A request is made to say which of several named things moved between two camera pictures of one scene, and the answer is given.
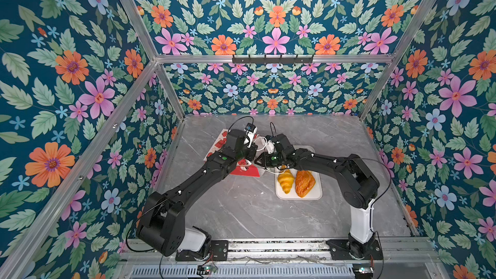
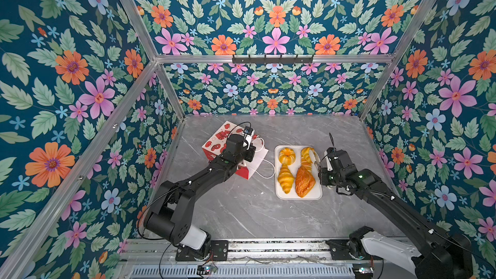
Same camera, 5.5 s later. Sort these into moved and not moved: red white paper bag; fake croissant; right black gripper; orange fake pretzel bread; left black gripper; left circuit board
Moved: red white paper bag; right black gripper
Not moved: fake croissant; left circuit board; orange fake pretzel bread; left black gripper
